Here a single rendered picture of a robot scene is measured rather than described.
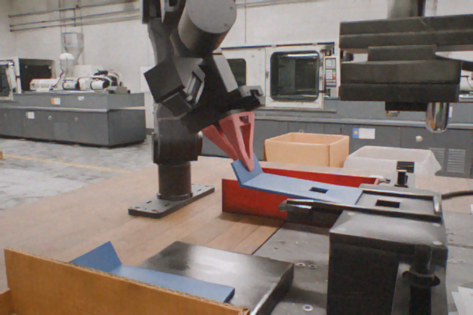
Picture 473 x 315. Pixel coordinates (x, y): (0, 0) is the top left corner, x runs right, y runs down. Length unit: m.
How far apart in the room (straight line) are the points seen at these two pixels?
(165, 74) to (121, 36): 9.32
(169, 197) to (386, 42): 0.48
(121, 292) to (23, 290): 0.12
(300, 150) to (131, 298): 2.48
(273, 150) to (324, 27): 4.64
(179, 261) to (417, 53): 0.33
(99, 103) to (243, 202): 6.73
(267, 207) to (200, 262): 0.23
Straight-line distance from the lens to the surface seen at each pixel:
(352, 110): 5.03
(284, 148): 2.81
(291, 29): 7.45
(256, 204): 0.67
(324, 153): 2.72
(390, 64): 0.38
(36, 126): 8.81
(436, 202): 0.48
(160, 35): 0.77
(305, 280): 0.48
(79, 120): 7.77
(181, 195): 0.74
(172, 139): 0.70
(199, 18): 0.45
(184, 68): 0.45
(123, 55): 9.69
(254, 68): 5.51
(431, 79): 0.37
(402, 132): 4.95
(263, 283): 0.42
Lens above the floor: 1.12
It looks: 9 degrees down
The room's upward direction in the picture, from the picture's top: straight up
